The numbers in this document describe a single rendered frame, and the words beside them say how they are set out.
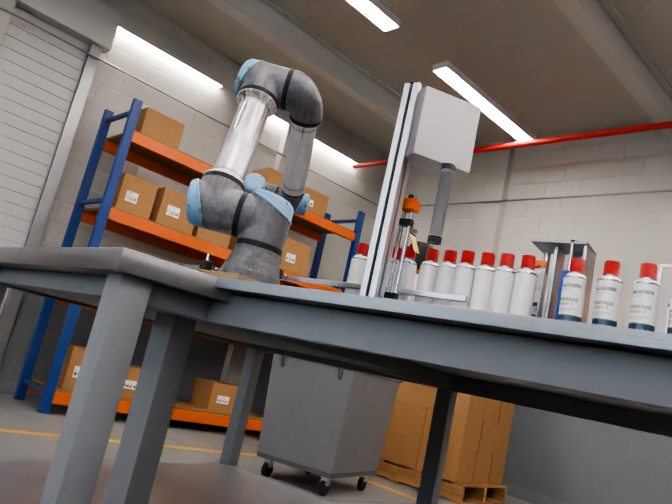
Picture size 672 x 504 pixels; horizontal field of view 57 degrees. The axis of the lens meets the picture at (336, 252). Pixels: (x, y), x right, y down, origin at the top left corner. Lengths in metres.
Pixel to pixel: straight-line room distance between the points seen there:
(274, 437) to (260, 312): 3.01
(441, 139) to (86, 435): 1.08
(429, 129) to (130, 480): 1.06
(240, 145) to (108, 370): 0.76
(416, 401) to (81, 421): 4.35
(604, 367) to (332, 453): 3.15
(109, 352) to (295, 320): 0.31
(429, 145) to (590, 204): 5.13
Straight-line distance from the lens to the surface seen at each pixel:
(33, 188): 5.81
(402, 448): 5.34
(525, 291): 1.54
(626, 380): 0.86
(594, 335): 0.84
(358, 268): 1.75
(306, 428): 4.00
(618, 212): 6.55
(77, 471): 1.14
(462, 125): 1.70
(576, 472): 6.23
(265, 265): 1.50
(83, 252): 1.24
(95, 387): 1.12
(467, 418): 5.07
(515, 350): 0.90
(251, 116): 1.71
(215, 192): 1.56
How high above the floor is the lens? 0.70
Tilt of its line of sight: 11 degrees up
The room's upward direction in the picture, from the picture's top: 13 degrees clockwise
